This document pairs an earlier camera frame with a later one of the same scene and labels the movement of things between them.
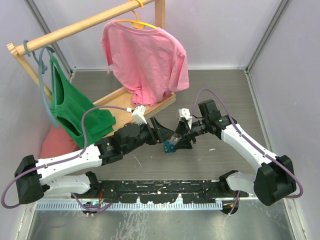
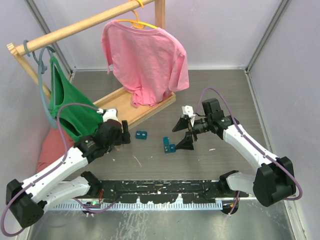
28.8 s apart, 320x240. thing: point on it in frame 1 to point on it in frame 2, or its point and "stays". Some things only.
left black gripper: (158, 134) to (123, 137)
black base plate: (160, 191) stays
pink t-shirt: (147, 62) stays
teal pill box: (168, 148) stays
